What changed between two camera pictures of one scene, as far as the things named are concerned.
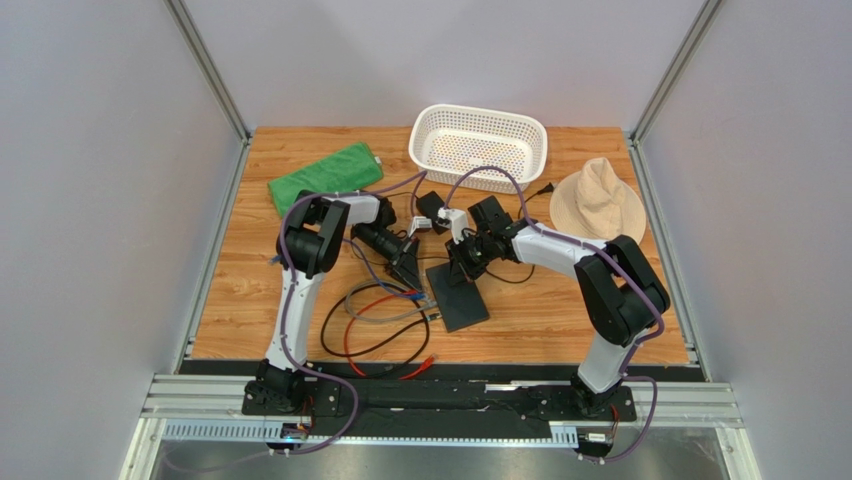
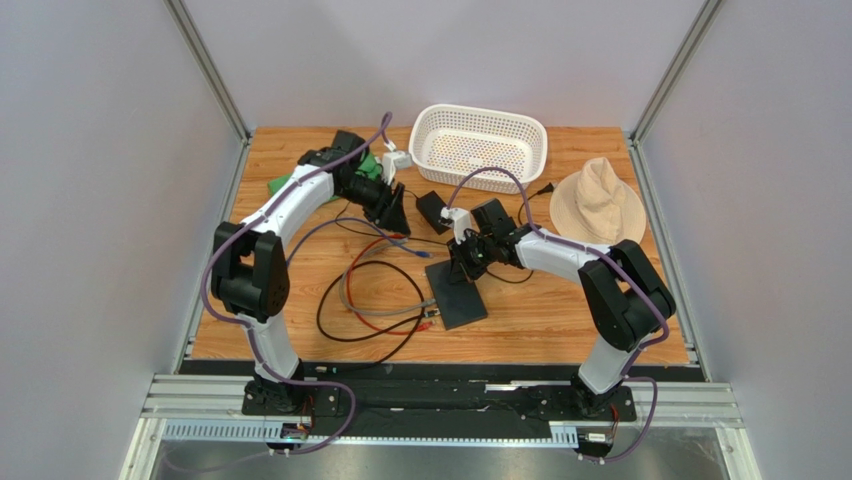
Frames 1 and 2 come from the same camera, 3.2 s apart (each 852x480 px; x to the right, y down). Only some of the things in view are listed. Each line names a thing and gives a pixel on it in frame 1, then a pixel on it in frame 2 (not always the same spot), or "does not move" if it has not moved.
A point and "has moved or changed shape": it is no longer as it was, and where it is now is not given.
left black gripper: x=405 y=267 → x=394 y=218
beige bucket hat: x=594 y=202 does not move
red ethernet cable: x=429 y=362 → x=422 y=327
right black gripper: x=465 y=257 does not move
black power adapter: x=428 y=206 does not move
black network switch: x=461 y=305 does not move
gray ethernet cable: x=405 y=291 → x=373 y=312
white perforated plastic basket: x=445 y=141 does not move
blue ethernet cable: x=276 y=259 has moved or changed shape
